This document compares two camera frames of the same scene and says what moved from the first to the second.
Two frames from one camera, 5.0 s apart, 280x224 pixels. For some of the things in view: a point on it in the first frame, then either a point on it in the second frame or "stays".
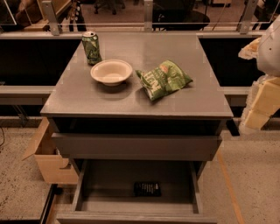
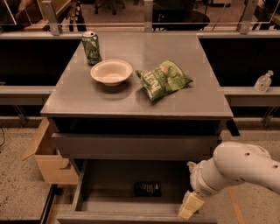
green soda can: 92,47 stays
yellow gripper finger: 256,120 → 185,213
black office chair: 178,11 stays
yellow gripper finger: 268,97 → 193,202
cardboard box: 52,166 stays
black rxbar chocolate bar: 147,189 stays
